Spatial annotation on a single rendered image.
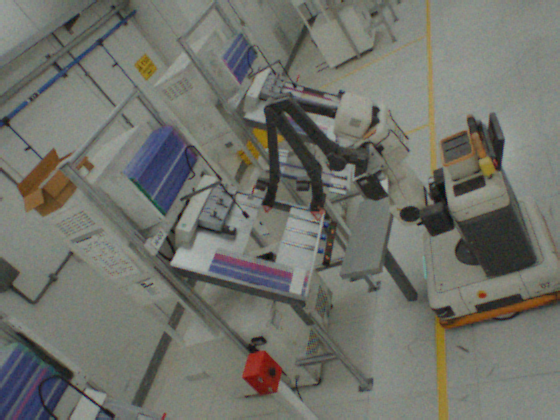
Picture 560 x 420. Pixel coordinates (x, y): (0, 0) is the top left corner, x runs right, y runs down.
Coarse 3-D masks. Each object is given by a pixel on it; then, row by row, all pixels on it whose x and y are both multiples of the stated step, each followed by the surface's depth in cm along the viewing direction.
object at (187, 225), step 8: (208, 176) 303; (200, 184) 297; (208, 184) 298; (208, 192) 293; (192, 200) 286; (200, 200) 287; (192, 208) 281; (200, 208) 282; (184, 216) 275; (192, 216) 276; (184, 224) 271; (192, 224) 272; (176, 232) 269; (184, 232) 268; (192, 232) 274; (176, 240) 273; (184, 240) 272
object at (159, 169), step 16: (160, 128) 283; (144, 144) 276; (160, 144) 272; (176, 144) 283; (144, 160) 257; (160, 160) 267; (176, 160) 278; (192, 160) 290; (128, 176) 248; (144, 176) 253; (160, 176) 264; (176, 176) 274; (144, 192) 251; (160, 192) 260; (176, 192) 270; (160, 208) 256
